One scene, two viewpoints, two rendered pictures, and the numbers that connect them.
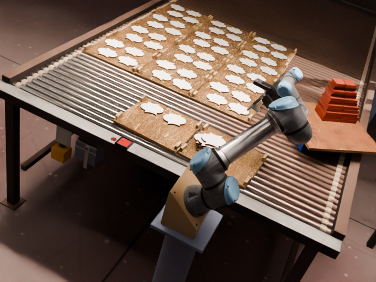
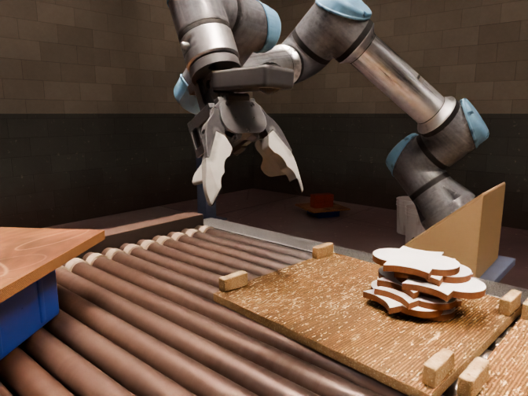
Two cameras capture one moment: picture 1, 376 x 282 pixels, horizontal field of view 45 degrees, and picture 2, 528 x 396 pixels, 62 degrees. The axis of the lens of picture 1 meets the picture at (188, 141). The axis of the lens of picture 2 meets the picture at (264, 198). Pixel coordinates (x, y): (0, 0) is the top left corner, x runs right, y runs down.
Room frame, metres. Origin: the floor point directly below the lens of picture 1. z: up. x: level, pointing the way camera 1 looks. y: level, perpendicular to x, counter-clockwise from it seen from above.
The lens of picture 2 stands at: (2.75, -0.06, 1.26)
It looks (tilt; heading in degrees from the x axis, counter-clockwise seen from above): 11 degrees down; 206
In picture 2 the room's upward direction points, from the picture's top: straight up
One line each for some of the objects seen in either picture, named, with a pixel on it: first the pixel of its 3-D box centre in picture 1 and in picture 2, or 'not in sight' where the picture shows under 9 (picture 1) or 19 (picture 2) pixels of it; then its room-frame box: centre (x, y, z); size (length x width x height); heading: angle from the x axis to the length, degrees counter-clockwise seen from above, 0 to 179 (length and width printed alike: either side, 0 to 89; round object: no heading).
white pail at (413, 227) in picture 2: not in sight; (419, 225); (-1.58, -0.49, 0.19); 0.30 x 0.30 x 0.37
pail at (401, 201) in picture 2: not in sight; (409, 215); (-1.99, -0.64, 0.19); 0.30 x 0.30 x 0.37
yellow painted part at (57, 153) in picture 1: (62, 141); not in sight; (1.98, 0.70, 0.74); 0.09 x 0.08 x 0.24; 75
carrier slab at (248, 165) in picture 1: (224, 155); (363, 302); (2.03, -0.21, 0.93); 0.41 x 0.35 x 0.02; 70
